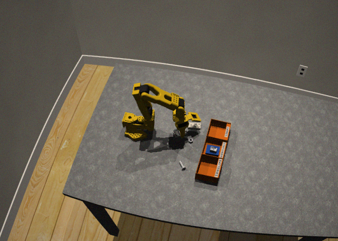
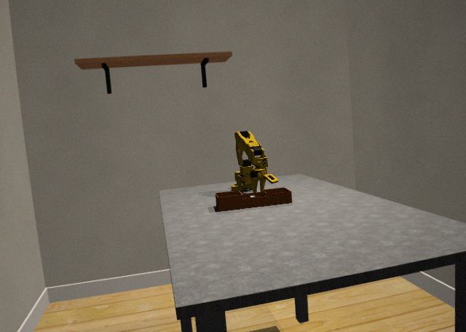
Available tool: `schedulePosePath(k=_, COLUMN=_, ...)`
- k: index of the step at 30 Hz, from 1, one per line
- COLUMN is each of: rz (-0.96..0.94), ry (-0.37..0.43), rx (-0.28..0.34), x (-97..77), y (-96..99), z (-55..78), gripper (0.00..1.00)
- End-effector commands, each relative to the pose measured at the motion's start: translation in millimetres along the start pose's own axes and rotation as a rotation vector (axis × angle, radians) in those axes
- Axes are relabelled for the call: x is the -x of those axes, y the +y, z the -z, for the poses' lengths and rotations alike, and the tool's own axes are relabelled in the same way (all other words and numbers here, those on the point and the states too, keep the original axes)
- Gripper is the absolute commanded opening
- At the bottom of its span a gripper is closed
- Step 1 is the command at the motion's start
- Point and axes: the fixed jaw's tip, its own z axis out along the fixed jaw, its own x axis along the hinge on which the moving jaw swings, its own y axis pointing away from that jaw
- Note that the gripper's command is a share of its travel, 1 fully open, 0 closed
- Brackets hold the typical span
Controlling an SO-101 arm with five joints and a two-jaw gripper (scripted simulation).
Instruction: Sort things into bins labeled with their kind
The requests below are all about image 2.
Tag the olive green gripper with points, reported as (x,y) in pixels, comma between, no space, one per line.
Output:
(259,174)

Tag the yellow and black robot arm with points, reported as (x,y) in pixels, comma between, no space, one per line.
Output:
(246,142)

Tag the orange three-compartment bin rack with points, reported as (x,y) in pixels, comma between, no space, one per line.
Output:
(232,200)

